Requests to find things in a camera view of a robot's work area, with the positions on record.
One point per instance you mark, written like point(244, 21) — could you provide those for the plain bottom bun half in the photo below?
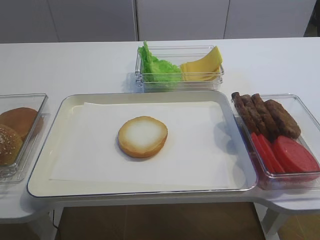
point(142, 137)

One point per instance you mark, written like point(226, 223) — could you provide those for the green lettuce leaf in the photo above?
point(156, 70)

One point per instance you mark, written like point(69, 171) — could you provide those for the clear lettuce and cheese container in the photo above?
point(177, 55)

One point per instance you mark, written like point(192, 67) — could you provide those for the yellow cheese slices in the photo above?
point(205, 69)

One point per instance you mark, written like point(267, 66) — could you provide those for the white paper tray liner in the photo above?
point(198, 153)

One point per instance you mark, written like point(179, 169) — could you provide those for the brown meat patty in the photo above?
point(273, 131)
point(286, 124)
point(256, 117)
point(244, 113)

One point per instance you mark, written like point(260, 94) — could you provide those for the white serving tray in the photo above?
point(41, 185)

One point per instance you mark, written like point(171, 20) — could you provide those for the red tomato slice back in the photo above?
point(262, 153)

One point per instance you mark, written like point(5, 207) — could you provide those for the red tomato slice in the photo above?
point(269, 157)
point(262, 153)
point(293, 157)

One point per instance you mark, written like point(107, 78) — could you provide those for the red tomato slice middle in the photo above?
point(269, 157)

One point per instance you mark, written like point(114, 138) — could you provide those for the clear meat and tomato container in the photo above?
point(309, 138)

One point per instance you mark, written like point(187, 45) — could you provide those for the smooth brown bun half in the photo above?
point(19, 119)

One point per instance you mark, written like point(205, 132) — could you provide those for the red tomato slice front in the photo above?
point(293, 157)

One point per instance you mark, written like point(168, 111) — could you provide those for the clear plastic bun container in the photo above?
point(15, 172)

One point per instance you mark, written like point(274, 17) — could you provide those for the sesame top bun right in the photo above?
point(10, 145)

